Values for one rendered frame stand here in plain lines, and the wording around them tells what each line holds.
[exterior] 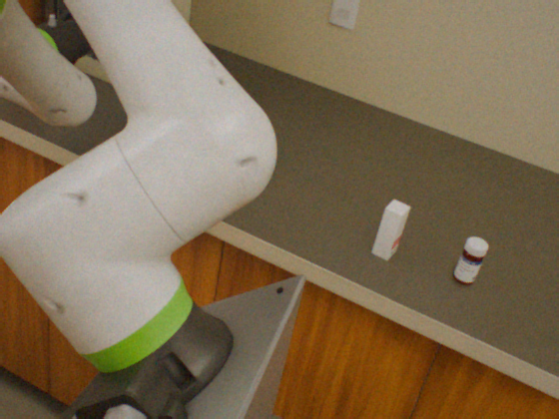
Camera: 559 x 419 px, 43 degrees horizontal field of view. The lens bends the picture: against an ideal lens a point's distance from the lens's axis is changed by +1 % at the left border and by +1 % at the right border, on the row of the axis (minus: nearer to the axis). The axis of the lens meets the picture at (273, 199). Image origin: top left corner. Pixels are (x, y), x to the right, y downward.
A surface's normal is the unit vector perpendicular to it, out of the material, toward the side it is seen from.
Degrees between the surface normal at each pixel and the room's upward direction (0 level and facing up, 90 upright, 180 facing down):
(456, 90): 90
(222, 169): 71
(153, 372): 39
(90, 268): 65
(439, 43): 90
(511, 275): 0
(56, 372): 90
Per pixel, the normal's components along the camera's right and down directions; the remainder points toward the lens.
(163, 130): -0.25, -0.46
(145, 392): 0.74, -0.47
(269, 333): -0.51, -0.80
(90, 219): 0.17, 0.13
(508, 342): 0.16, -0.81
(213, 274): -0.46, 0.44
